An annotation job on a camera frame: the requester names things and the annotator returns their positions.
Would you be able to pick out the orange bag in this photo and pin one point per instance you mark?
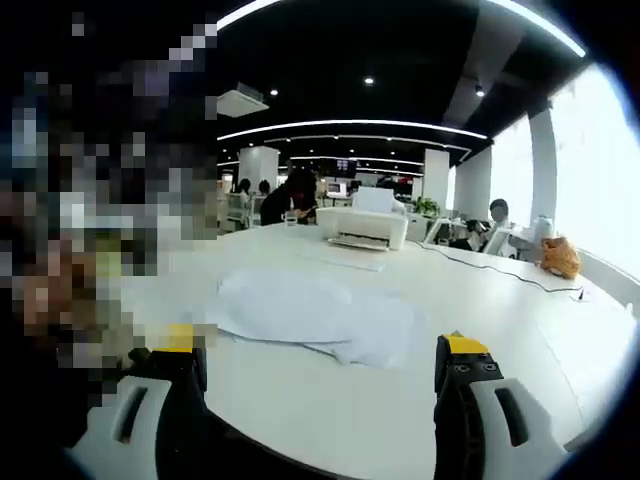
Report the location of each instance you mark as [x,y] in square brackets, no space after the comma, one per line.
[560,257]

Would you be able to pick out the ceiling air vent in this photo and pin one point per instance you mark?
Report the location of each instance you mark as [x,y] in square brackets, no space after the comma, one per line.
[242,100]

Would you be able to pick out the thin flat white panel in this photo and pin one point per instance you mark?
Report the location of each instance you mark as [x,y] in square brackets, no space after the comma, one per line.
[345,261]

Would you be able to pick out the white cloth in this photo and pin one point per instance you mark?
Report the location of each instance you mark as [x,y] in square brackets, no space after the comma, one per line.
[300,310]

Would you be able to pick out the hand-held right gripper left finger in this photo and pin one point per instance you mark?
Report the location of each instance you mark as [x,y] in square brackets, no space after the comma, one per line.
[105,435]

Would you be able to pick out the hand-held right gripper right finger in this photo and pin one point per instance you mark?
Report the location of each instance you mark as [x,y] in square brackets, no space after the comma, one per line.
[530,415]

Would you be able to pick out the white jug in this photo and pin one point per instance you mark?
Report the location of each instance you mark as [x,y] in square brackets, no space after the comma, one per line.
[542,230]

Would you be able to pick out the white printer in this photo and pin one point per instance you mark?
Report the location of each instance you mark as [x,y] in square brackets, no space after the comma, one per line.
[370,225]

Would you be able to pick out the clear plastic cup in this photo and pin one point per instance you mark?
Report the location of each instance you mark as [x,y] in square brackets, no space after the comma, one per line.
[288,219]

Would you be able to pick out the green potted plant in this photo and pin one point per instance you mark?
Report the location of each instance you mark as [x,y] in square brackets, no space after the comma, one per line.
[426,206]

